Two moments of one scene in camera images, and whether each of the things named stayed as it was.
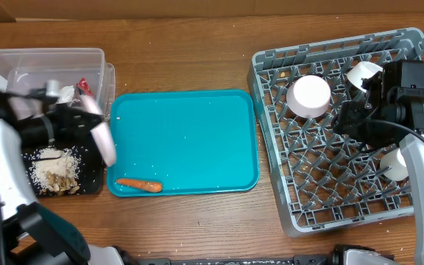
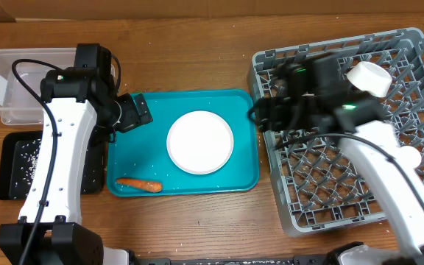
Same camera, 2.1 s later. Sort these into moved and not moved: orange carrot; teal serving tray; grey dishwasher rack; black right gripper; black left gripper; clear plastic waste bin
Moved: black right gripper; black left gripper
Not moved: teal serving tray; orange carrot; clear plastic waste bin; grey dishwasher rack
